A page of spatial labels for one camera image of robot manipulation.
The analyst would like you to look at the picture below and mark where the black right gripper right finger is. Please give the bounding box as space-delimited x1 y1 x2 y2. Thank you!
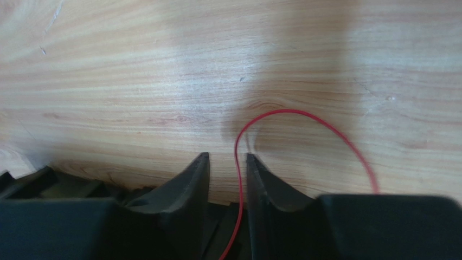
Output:
246 153 322 259

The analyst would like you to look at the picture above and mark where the black compartment organizer tray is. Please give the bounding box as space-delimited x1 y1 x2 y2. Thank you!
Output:
1 167 239 259

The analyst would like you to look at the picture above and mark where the red cable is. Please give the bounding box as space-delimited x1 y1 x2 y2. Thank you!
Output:
218 109 380 260

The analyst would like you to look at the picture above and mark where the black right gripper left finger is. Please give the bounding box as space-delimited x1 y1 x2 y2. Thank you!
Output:
119 152 210 259

